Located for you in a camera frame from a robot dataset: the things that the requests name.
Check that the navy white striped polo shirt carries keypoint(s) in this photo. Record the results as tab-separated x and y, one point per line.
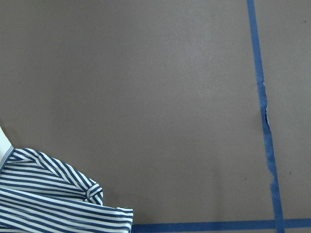
41	194

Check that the brown paper table cover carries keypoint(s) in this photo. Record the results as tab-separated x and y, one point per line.
157	100

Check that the blue tape line lengthwise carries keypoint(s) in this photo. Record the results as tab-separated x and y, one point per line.
263	105

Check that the blue tape line crosswise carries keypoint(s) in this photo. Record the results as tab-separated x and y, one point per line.
204	226

